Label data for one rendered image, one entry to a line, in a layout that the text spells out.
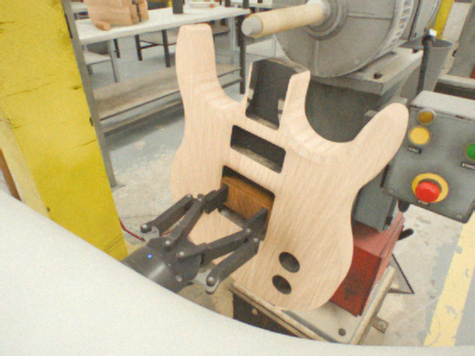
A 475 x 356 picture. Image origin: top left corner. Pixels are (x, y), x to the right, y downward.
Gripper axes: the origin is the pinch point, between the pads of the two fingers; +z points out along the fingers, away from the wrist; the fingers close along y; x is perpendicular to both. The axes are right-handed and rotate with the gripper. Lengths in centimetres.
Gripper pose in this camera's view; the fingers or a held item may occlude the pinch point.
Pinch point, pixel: (242, 205)
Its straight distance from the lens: 51.2
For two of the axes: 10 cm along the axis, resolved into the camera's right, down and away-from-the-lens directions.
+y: 7.7, 4.5, -4.5
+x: 1.0, -7.8, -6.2
